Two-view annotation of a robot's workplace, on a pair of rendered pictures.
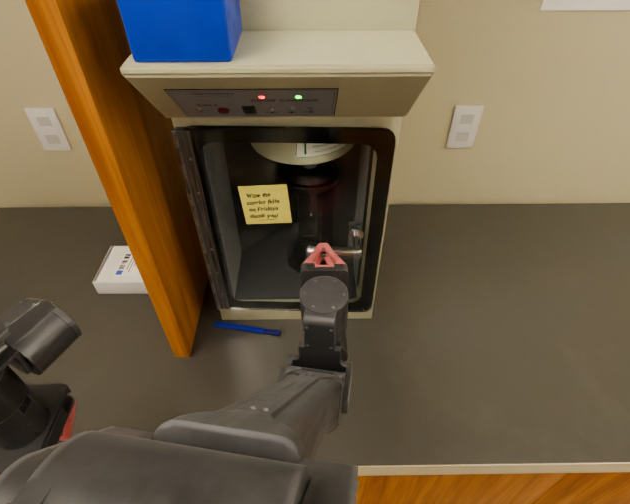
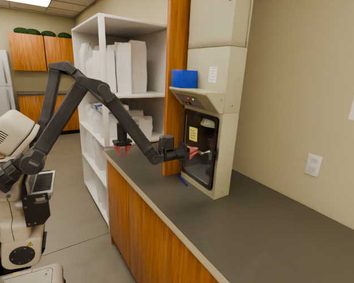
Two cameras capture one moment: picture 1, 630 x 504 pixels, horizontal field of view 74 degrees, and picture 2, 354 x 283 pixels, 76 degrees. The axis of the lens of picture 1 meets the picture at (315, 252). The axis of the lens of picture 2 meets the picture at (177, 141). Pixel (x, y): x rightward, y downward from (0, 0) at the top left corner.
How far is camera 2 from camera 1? 0.93 m
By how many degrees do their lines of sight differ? 54
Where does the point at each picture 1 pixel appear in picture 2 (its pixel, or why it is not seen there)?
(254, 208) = (191, 134)
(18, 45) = not seen: hidden behind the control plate
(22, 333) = not seen: hidden behind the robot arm
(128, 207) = (166, 119)
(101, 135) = (166, 101)
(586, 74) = not seen: outside the picture
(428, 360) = (212, 215)
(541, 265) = (309, 238)
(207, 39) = (179, 83)
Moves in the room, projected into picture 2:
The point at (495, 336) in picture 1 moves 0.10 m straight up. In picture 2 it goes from (244, 230) to (247, 210)
